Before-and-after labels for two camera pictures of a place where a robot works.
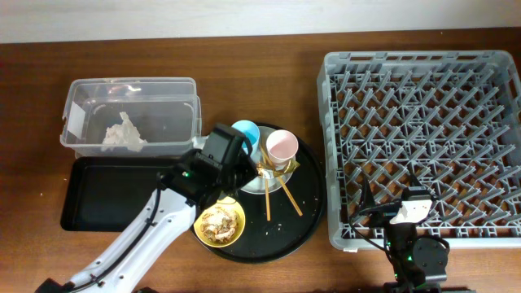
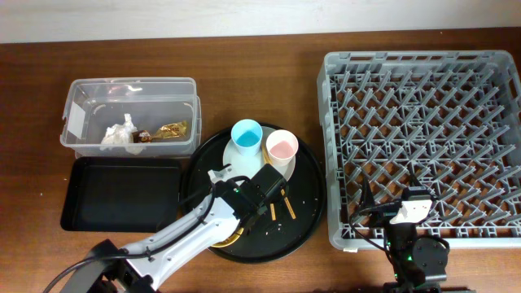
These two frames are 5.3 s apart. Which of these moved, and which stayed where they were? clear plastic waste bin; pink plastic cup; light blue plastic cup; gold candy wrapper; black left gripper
Moved: gold candy wrapper; black left gripper
Stayed: clear plastic waste bin; pink plastic cup; light blue plastic cup
